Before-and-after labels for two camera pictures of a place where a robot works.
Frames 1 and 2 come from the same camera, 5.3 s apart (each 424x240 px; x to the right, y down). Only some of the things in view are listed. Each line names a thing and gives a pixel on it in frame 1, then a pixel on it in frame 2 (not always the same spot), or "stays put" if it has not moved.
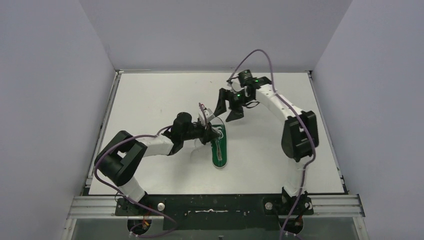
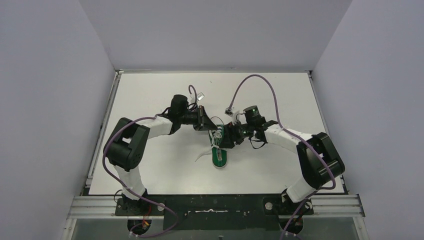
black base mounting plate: [215, 212] stays put
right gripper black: [234, 105] -> [228, 139]
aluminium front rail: [328, 206] stays put
